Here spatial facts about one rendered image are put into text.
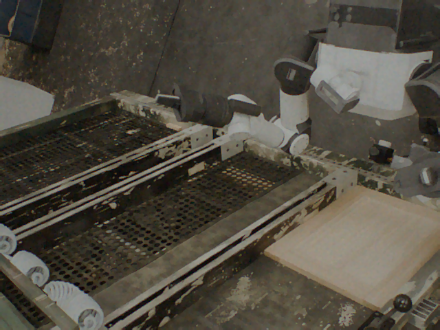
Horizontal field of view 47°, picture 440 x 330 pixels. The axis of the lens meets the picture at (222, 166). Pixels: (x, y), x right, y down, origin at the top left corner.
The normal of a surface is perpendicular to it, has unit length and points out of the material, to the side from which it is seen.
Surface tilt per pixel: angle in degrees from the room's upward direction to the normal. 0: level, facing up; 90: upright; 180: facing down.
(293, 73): 54
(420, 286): 60
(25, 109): 90
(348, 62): 23
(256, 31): 0
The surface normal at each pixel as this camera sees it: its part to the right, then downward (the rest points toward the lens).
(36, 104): 0.69, 0.31
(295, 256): -0.07, -0.89
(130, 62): -0.65, -0.15
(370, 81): -0.71, 0.24
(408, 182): -0.46, 0.01
